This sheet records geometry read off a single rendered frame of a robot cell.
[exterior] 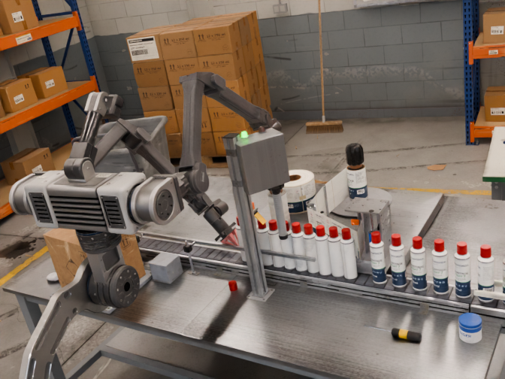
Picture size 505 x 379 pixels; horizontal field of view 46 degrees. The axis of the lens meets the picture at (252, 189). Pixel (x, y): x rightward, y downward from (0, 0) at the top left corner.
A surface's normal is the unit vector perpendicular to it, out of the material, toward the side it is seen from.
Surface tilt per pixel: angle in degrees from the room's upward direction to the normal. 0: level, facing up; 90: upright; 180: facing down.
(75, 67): 90
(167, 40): 89
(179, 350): 0
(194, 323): 0
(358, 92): 90
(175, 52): 90
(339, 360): 0
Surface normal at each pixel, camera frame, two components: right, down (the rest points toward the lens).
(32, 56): 0.90, 0.04
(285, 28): -0.41, 0.43
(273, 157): 0.41, 0.30
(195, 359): -0.16, -0.90
